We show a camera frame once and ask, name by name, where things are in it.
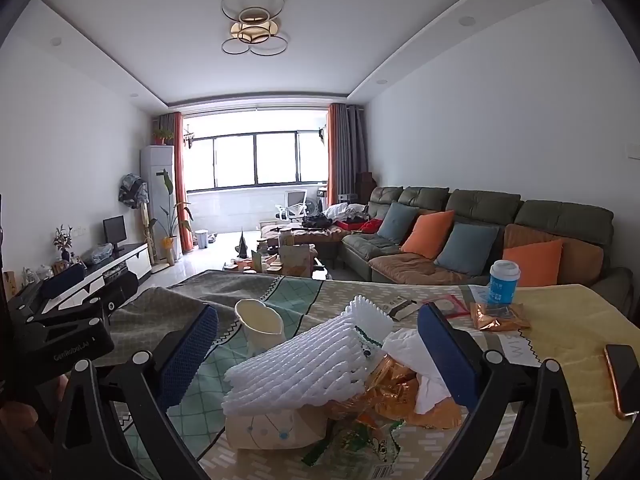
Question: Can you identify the black and white packet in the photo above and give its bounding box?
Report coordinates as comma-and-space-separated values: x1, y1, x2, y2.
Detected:
385, 297, 426, 322

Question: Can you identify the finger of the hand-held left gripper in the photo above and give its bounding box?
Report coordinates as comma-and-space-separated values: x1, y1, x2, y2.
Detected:
30, 269, 140, 331
10, 262, 88, 318

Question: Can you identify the black monitor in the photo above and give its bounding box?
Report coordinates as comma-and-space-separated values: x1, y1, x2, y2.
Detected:
102, 215, 127, 253

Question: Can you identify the brown ottoman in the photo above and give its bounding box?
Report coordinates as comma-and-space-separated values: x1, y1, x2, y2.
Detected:
260, 222, 351, 266

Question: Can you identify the tall leafy potted plant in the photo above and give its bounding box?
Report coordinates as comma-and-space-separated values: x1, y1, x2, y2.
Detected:
150, 169, 195, 267

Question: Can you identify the white standing air conditioner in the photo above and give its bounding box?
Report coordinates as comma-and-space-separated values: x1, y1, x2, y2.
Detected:
140, 145, 176, 261

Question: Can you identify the cardboard box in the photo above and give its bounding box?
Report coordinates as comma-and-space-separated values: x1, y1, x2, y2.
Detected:
279, 244, 313, 277

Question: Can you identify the cream spouted cup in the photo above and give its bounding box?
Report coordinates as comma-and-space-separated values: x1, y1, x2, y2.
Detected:
235, 299, 287, 353

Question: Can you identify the cloth covered floor fan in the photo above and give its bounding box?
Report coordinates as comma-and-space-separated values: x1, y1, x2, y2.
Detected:
117, 172, 150, 256

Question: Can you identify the white clothes pile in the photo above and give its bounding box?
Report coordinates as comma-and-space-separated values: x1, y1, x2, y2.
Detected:
327, 202, 368, 221

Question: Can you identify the brown back cushion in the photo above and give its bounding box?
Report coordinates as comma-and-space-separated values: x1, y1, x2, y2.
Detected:
504, 224, 603, 288

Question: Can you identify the white foam fruit net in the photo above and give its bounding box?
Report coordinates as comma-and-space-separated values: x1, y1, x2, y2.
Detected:
222, 296, 393, 416

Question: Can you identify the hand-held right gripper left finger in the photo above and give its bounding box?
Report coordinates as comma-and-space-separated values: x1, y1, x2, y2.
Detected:
50, 304, 221, 480

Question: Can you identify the large window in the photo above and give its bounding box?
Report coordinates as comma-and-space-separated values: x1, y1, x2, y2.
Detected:
182, 130, 331, 193

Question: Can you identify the smartphone with gold case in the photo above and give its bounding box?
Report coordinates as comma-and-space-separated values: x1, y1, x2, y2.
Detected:
603, 343, 640, 418

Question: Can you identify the brown seat pad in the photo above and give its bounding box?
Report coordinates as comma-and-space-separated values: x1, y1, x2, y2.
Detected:
371, 252, 493, 286

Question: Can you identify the flat gold foil wrapper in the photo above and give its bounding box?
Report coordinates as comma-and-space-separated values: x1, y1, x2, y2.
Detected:
470, 301, 531, 333

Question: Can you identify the red cloth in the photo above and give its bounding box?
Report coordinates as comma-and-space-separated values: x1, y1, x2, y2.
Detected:
337, 217, 383, 235

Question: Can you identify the red square packet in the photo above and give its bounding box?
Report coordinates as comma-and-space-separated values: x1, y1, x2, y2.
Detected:
422, 295, 473, 318

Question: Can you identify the white tissue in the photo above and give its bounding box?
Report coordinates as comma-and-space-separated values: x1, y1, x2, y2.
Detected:
382, 329, 468, 416

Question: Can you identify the orange cushion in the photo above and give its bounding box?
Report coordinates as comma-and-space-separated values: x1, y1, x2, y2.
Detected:
501, 239, 564, 288
401, 210, 456, 260

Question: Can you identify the crumpled gold foil wrapper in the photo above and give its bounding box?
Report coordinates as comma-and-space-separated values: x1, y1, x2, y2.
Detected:
350, 355, 463, 431

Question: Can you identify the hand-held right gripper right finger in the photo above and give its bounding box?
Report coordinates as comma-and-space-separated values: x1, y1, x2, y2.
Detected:
416, 303, 593, 480

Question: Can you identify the green sectional sofa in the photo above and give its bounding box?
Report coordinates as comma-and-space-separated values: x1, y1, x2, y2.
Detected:
340, 186, 635, 306

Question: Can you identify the white office chair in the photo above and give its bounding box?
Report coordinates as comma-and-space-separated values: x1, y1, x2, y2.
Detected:
275, 189, 310, 222

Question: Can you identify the cluster of food jars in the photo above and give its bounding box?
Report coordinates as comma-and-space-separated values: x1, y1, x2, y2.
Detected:
224, 237, 286, 275

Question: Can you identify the orange and grey curtain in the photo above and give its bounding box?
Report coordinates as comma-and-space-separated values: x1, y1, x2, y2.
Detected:
327, 102, 371, 211
158, 111, 195, 254

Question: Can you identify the white and black TV cabinet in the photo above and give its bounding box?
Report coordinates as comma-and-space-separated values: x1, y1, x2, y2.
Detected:
10, 242, 152, 321

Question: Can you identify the blue and white paper cup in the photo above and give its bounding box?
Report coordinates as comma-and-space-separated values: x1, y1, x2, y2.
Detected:
487, 260, 522, 307

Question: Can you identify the green snack wrapper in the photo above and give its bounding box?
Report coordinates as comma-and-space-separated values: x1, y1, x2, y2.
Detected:
300, 417, 406, 480

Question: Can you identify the ring ceiling lamp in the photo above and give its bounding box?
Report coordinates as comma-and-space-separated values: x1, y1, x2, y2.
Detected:
220, 0, 290, 57

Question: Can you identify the black glass coffee table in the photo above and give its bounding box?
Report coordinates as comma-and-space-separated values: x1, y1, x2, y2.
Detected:
222, 240, 332, 282

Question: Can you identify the blue cushion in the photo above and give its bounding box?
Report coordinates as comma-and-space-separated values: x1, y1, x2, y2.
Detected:
376, 202, 420, 245
434, 222, 500, 277

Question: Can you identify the clear plastic bag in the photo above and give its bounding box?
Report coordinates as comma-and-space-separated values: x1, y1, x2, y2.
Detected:
82, 242, 115, 263

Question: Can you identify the blue vase with branches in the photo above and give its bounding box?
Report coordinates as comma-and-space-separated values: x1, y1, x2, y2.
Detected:
54, 225, 75, 263

